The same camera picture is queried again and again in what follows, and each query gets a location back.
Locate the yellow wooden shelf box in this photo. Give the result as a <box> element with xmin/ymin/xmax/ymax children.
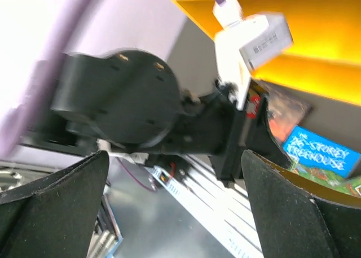
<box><xmin>172</xmin><ymin>0</ymin><xmax>360</xmax><ymax>105</ymax></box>

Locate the aluminium mounting rail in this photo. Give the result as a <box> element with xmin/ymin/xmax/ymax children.
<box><xmin>183</xmin><ymin>155</ymin><xmax>263</xmax><ymax>257</ymax></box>

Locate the lime 65-Storey Treehouse book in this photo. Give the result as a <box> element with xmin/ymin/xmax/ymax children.
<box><xmin>290</xmin><ymin>163</ymin><xmax>360</xmax><ymax>198</ymax></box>

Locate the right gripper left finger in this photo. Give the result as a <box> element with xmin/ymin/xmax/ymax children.
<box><xmin>1</xmin><ymin>151</ymin><xmax>109</xmax><ymax>257</ymax></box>

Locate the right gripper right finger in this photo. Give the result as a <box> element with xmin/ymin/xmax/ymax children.
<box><xmin>241</xmin><ymin>150</ymin><xmax>360</xmax><ymax>257</ymax></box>

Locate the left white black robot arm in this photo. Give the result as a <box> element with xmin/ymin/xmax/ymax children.
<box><xmin>22</xmin><ymin>50</ymin><xmax>292</xmax><ymax>185</ymax></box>

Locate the light blue 26-Storey Treehouse book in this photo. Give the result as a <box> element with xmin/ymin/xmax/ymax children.
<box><xmin>283</xmin><ymin>126</ymin><xmax>360</xmax><ymax>178</ymax></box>

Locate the dark Tale of Two Cities book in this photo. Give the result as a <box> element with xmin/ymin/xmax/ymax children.
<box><xmin>256</xmin><ymin>80</ymin><xmax>312</xmax><ymax>144</ymax></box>

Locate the slotted grey cable duct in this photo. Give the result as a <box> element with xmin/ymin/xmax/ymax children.
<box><xmin>151</xmin><ymin>167</ymin><xmax>252</xmax><ymax>257</ymax></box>

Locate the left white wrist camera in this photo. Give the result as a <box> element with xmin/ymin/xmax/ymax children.
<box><xmin>213</xmin><ymin>0</ymin><xmax>293</xmax><ymax>111</ymax></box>

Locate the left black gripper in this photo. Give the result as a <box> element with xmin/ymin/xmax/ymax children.
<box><xmin>209</xmin><ymin>85</ymin><xmax>292</xmax><ymax>187</ymax></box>

